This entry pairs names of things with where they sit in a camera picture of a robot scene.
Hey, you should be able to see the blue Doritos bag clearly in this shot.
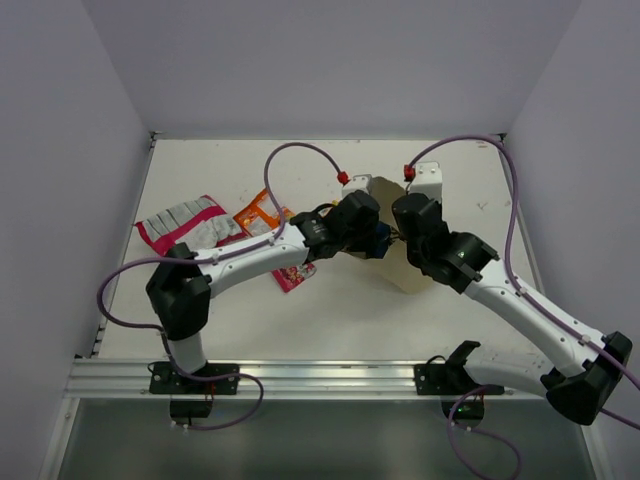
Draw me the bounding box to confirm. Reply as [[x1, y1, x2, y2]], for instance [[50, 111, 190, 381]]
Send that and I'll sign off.
[[372, 222, 394, 259]]

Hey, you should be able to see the beige paper bag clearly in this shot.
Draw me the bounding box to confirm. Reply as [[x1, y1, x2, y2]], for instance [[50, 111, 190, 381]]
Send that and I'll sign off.
[[349, 177, 433, 295]]

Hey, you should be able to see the red candy packet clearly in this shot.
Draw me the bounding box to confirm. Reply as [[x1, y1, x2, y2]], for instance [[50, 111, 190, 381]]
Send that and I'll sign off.
[[271, 263, 317, 293]]

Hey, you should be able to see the orange snack packet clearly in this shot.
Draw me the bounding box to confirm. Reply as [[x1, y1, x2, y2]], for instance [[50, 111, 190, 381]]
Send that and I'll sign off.
[[234, 189, 280, 236]]

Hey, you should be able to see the pink white snack bag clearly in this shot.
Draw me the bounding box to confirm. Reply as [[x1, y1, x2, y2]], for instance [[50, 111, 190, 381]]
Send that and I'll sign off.
[[135, 195, 247, 256]]

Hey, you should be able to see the yellow snack bar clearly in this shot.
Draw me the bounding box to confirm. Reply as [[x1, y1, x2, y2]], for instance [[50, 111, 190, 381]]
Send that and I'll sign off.
[[319, 200, 339, 216]]

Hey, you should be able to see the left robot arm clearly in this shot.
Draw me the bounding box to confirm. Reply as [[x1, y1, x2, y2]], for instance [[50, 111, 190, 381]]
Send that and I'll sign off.
[[145, 190, 393, 393]]

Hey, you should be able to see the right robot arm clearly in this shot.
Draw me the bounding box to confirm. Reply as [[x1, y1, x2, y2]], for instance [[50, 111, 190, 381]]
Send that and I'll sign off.
[[391, 193, 633, 425]]

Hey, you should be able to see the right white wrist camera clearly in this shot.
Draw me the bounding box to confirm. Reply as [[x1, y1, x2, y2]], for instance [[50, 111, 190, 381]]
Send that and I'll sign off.
[[407, 160, 443, 203]]

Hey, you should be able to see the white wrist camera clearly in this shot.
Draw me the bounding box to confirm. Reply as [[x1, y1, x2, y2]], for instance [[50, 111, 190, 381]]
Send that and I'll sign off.
[[407, 160, 443, 203], [341, 174, 373, 198]]

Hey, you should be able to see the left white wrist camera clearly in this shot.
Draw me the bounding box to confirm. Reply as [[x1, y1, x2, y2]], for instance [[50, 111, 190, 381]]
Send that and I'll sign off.
[[341, 174, 373, 198]]

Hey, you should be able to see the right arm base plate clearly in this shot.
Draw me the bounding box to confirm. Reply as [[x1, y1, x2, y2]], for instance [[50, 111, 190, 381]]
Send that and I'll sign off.
[[413, 340, 505, 428]]

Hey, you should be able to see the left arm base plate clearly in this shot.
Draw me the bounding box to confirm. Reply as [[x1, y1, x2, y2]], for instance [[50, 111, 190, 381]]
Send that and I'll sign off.
[[147, 361, 239, 427]]

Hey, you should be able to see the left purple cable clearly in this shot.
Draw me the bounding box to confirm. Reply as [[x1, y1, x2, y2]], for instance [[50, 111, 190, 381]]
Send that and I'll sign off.
[[97, 142, 350, 432]]

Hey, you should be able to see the purple cable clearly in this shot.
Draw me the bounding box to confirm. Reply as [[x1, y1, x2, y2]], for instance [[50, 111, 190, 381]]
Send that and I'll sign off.
[[402, 133, 640, 476], [97, 142, 350, 432]]

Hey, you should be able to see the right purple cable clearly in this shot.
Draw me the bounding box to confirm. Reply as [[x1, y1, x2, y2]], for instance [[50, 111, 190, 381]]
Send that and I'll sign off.
[[402, 133, 640, 476]]

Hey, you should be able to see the aluminium mounting rail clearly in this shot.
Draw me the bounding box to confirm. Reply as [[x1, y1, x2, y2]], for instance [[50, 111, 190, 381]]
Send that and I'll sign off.
[[63, 351, 551, 401]]

